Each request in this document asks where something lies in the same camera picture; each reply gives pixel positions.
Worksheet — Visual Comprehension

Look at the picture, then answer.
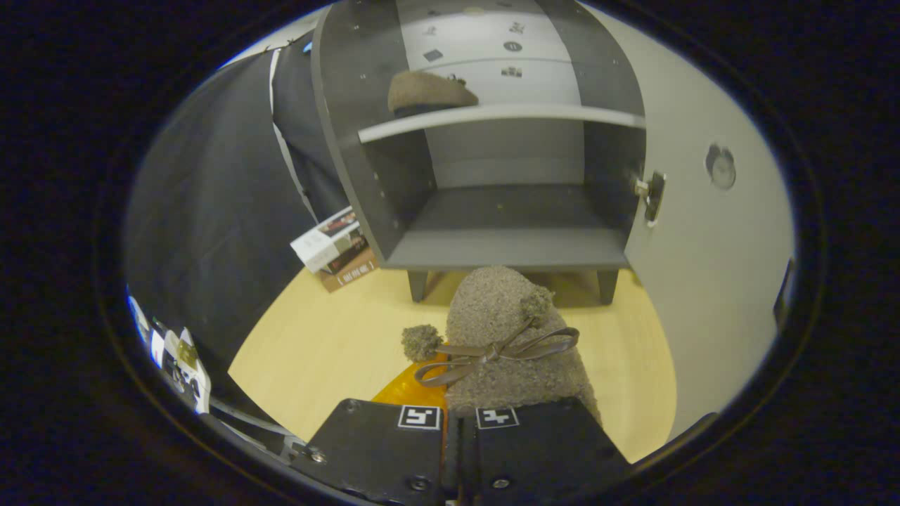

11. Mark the brown book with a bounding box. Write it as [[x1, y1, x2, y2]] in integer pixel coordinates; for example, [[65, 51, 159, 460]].
[[318, 247, 379, 293]]

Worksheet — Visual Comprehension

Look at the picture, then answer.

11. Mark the black backdrop cloth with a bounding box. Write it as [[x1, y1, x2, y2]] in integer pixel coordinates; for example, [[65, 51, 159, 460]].
[[125, 32, 349, 405]]

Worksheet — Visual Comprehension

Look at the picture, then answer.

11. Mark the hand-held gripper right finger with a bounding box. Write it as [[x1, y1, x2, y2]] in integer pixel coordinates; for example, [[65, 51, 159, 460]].
[[461, 397, 631, 504]]

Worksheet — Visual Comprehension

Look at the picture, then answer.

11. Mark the dark grey shoe cabinet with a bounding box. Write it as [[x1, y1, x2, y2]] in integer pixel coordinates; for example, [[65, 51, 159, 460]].
[[311, 0, 648, 304]]

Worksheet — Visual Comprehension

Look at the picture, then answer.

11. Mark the brown fuzzy shoe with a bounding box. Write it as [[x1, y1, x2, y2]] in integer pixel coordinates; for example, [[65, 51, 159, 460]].
[[401, 266, 603, 426], [387, 70, 480, 119]]

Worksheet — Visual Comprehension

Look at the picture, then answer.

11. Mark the blue and white screen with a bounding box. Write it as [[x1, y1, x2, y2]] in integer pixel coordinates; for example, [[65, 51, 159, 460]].
[[127, 294, 150, 338]]

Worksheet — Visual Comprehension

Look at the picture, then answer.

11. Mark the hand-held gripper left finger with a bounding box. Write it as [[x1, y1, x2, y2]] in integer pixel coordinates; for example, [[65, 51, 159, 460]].
[[290, 351, 451, 506]]

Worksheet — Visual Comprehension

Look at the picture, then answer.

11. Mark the dark book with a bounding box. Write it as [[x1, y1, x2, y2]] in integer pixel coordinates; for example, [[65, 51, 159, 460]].
[[327, 231, 370, 275]]

